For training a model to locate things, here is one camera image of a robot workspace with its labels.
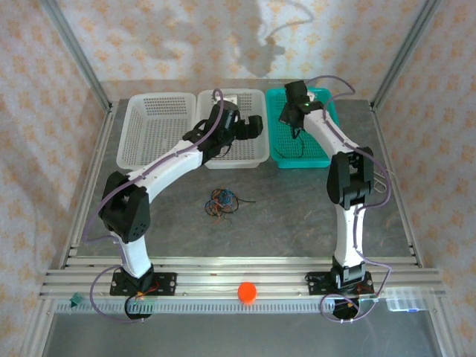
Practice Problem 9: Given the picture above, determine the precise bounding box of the white perforated plastic basket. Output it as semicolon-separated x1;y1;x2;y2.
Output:
116;92;198;176
196;89;270;170

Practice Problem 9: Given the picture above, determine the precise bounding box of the aluminium frame post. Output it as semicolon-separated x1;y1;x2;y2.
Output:
39;0;115;112
370;0;446;112

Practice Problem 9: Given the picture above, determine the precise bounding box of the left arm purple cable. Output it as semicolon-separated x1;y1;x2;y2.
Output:
82;88;224;325

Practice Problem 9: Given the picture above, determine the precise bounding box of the orange round puck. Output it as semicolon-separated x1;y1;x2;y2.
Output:
237;281;258;306

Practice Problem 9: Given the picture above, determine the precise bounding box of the thin black cable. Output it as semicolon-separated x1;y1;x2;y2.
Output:
205;188;257;220
206;188;239;219
274;126;310;160

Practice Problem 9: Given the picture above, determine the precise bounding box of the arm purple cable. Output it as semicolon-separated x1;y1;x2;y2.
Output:
82;88;224;325
306;75;393;324

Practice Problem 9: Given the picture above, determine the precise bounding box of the grey slotted cable duct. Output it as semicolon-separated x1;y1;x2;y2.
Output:
55;300;390;315

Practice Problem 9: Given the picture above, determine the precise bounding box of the teal perforated plastic basket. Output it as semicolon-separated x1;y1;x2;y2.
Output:
266;88;340;170

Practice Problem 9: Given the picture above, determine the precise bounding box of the aluminium side rail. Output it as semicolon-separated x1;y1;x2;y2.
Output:
61;106;120;268
371;106;424;268

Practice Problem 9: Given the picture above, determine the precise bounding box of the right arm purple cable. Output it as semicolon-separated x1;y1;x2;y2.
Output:
306;75;393;324

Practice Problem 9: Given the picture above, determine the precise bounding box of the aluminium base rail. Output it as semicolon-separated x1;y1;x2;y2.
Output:
39;255;447;301

